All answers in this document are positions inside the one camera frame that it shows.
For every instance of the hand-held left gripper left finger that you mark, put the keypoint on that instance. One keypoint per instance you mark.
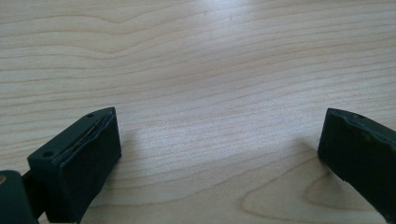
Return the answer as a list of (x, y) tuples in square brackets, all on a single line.
[(77, 168)]

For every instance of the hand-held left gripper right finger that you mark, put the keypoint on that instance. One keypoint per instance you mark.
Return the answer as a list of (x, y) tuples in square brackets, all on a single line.
[(361, 155)]

